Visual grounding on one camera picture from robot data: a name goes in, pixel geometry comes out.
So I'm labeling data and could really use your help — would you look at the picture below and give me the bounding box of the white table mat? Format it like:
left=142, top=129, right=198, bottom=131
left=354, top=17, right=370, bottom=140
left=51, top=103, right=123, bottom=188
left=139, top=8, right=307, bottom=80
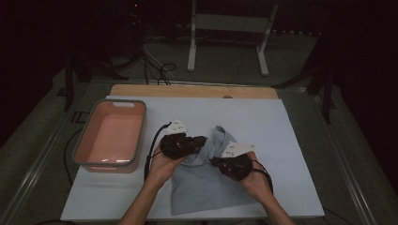
left=60, top=95, right=326, bottom=221

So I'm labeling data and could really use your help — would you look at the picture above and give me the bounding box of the small black floor frame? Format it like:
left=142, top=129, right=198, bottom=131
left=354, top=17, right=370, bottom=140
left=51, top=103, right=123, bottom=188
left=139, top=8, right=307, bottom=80
left=70, top=110, right=92, bottom=125

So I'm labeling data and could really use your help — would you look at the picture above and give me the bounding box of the hand-held gripper black cable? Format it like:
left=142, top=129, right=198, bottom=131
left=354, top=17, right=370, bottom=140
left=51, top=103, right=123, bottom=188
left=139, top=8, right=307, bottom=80
left=250, top=158, right=275, bottom=195
left=144, top=122, right=173, bottom=181

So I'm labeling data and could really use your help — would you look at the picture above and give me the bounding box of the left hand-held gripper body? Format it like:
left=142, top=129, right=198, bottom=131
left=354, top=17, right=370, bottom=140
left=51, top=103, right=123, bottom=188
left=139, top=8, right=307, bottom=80
left=159, top=119, right=197, bottom=160

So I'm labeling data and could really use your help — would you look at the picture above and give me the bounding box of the bundle of black floor cables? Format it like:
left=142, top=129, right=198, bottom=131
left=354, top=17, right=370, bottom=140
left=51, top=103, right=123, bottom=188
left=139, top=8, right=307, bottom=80
left=141, top=43, right=176, bottom=86

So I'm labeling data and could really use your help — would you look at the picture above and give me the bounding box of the white metal stand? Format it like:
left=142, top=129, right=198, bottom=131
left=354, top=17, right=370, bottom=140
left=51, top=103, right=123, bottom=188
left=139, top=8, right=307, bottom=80
left=187, top=0, right=280, bottom=77

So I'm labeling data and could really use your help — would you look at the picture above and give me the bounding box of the light blue sleeveless vest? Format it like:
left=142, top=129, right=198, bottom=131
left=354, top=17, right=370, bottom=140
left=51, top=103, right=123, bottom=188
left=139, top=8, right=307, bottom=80
left=170, top=125, right=261, bottom=217

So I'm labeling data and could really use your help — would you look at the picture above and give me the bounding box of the pink plastic basket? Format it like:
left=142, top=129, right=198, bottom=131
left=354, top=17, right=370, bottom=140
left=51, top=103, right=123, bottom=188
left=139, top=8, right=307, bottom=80
left=72, top=98, right=147, bottom=174

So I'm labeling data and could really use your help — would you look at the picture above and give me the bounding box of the person's right hand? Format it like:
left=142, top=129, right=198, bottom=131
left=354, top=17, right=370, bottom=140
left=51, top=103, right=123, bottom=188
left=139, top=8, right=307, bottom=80
left=238, top=151, right=274, bottom=203

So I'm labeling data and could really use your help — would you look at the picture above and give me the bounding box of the left hand-held gripper black cable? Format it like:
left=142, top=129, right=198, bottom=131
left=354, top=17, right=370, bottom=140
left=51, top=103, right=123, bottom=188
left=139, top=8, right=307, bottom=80
left=144, top=122, right=173, bottom=181

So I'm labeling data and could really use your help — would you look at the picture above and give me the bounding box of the black cable on floor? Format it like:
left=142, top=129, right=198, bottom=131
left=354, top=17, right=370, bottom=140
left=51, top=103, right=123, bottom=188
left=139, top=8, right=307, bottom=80
left=63, top=127, right=84, bottom=186

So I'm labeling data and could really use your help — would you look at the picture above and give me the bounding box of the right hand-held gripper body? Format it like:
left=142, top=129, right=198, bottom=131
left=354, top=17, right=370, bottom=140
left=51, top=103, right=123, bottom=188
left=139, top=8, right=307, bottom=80
left=219, top=142, right=256, bottom=182

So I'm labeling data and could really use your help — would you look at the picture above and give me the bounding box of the person's left hand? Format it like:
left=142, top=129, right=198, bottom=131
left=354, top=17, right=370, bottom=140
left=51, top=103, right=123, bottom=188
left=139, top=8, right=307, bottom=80
left=145, top=150, right=189, bottom=191

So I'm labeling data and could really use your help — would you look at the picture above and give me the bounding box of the right hand-held gripper black cable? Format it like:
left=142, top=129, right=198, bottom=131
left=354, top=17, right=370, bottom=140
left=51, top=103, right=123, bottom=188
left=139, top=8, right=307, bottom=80
left=250, top=158, right=275, bottom=195

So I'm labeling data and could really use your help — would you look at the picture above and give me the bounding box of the black tripod stand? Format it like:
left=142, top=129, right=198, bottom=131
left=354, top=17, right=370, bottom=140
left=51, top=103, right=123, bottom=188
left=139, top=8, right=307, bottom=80
left=55, top=52, right=130, bottom=113
left=271, top=62, right=337, bottom=125

